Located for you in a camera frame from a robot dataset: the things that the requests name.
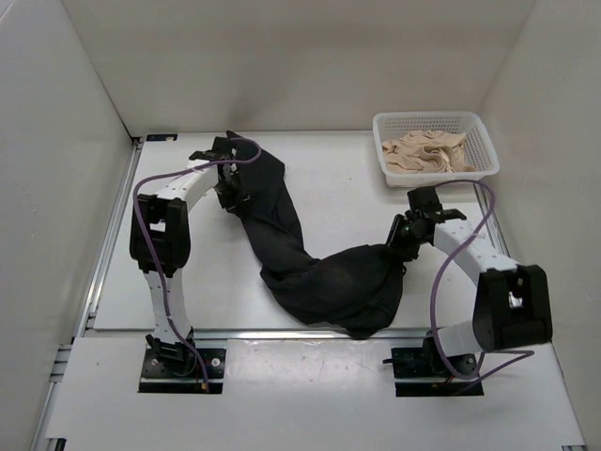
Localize black trousers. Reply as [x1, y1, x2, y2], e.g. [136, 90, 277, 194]
[212, 132, 406, 339]

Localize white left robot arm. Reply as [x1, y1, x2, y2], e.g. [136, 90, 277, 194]
[130, 148, 239, 389]

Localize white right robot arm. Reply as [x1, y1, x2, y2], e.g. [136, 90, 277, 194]
[387, 186, 553, 380]

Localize beige trousers in basket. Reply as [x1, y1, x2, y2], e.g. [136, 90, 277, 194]
[381, 130, 476, 174]

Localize white plastic basket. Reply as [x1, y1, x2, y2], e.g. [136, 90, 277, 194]
[373, 111, 500, 188]

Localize blue label sticker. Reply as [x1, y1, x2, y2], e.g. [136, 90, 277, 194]
[146, 133, 178, 142]

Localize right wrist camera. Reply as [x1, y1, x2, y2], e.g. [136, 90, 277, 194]
[408, 186, 442, 215]

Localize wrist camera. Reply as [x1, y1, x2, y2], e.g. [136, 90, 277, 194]
[189, 136, 234, 163]
[408, 186, 442, 215]

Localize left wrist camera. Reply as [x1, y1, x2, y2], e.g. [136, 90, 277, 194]
[189, 136, 234, 163]

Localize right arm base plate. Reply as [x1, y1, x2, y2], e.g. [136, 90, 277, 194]
[382, 348, 485, 397]

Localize aluminium front rail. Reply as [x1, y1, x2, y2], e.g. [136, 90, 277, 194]
[82, 328, 427, 341]

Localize aluminium left side rail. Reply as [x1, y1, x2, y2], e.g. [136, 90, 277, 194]
[29, 137, 145, 450]

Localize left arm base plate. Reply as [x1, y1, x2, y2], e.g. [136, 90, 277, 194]
[138, 335, 226, 395]

